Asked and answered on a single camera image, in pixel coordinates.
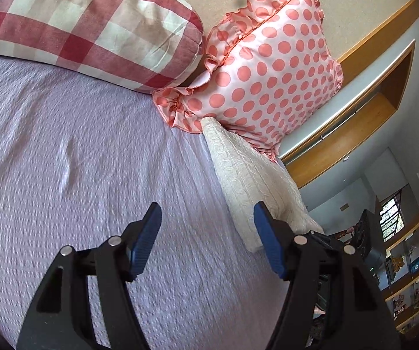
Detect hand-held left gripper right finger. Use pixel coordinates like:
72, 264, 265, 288
253, 201, 402, 350

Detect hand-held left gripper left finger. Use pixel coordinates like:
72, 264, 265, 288
16, 202, 163, 350

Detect window with grille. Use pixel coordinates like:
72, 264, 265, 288
376, 188, 406, 242

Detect wooden display shelf unit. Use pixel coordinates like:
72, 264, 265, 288
383, 214, 419, 336

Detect white knitted pillow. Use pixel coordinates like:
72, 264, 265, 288
201, 117, 325, 253

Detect lavender textured bedspread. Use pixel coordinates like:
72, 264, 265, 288
0, 54, 297, 350

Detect pink polka dot ruffled pillow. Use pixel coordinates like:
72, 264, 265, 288
152, 0, 344, 162

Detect red checked pillow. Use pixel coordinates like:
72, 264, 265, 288
0, 0, 206, 95

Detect wooden wall niche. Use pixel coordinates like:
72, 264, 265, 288
279, 0, 419, 190

